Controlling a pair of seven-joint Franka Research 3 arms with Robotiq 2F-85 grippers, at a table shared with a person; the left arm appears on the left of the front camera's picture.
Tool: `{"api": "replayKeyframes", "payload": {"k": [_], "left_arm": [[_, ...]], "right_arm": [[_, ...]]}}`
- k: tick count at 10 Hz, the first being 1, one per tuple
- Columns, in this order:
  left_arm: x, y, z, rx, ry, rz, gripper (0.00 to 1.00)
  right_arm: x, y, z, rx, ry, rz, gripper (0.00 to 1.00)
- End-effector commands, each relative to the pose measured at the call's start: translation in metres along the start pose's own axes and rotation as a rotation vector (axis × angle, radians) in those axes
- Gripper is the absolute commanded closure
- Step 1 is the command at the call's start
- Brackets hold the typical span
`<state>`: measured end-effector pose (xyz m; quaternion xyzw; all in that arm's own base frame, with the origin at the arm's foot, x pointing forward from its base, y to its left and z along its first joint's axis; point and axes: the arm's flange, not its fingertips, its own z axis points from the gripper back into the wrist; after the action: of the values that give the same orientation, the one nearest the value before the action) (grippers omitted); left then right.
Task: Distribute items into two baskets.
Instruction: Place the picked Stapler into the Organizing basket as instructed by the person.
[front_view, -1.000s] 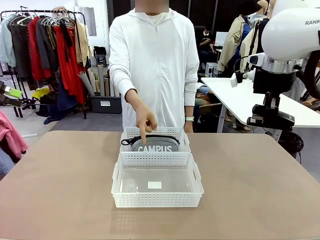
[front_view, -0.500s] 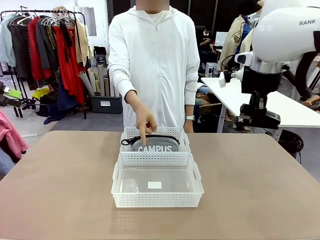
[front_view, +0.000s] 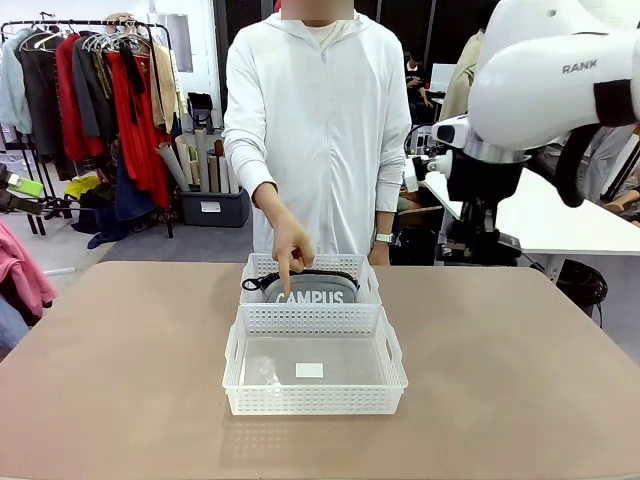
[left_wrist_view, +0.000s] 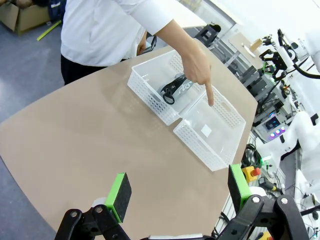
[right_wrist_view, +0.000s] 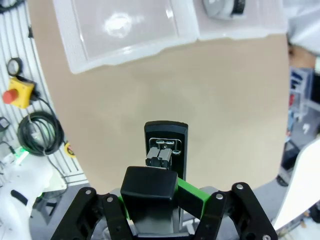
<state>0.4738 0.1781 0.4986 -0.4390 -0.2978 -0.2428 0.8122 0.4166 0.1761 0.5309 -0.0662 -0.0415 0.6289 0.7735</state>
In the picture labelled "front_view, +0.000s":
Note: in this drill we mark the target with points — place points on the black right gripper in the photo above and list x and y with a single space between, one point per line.
485 177

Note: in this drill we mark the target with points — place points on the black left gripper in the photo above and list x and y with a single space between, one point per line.
4 177

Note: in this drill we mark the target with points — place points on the grey CAMPUS pouch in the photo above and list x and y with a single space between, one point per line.
320 287

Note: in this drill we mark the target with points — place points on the person's left forearm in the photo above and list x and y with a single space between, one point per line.
390 185

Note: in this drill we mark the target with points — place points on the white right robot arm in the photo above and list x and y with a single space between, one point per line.
540 75

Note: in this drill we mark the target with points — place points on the person's right forearm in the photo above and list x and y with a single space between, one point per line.
250 175

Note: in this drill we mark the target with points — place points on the person's left hand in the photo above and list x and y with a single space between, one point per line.
381 254

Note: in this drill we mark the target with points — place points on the person's right hand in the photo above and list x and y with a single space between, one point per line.
295 245

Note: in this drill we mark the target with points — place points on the yellow item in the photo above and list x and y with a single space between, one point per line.
82 186

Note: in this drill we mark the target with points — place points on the pink garment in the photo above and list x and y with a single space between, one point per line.
25 270

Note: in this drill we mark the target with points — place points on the white background table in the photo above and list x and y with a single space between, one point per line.
575 225

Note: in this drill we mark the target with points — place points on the red garment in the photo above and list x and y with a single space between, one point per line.
70 110

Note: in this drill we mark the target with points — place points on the dark brown coat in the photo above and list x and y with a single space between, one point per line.
40 100

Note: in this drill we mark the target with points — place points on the white wristwatch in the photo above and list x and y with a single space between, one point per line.
384 238

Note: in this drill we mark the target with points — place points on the navy blue cloth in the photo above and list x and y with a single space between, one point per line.
130 200

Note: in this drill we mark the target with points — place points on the light blue jacket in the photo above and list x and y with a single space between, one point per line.
12 85

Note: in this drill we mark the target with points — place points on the dark grey jacket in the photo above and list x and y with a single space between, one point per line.
92 90

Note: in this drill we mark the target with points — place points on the long red dress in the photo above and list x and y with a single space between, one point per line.
140 140

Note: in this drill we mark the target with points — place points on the white perforated plastic basket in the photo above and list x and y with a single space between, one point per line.
370 285

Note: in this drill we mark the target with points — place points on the blue denim garment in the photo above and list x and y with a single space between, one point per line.
12 325

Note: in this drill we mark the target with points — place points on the mannequin in pink top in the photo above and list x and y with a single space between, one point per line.
610 155

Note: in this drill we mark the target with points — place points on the mannequin in beige coat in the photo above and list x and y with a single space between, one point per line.
460 75

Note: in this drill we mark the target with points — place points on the white board panel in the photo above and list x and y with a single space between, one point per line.
442 77

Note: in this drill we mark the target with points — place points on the slanted grey paper roll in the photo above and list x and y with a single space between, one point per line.
172 162

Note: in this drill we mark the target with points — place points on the seated person in black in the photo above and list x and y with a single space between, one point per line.
417 80

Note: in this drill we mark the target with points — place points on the person in white hoodie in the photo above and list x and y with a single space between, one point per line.
325 150

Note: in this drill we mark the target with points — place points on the beige garment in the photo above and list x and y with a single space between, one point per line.
162 85

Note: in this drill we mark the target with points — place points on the black clothes rack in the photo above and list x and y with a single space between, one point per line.
75 23

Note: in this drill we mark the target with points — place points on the tall grey tube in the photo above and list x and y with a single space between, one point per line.
202 160

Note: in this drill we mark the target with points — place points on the tan cardboard tube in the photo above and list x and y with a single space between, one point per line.
214 175

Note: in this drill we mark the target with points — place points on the dark grey storage box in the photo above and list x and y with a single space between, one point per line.
215 207

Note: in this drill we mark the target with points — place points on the black chair back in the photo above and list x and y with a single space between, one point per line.
200 110

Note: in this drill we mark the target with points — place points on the white perforated basket with sticker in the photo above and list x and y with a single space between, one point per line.
312 400

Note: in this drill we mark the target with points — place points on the small white right mounted camera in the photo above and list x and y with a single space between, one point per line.
440 165

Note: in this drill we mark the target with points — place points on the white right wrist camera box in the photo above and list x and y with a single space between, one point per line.
450 132

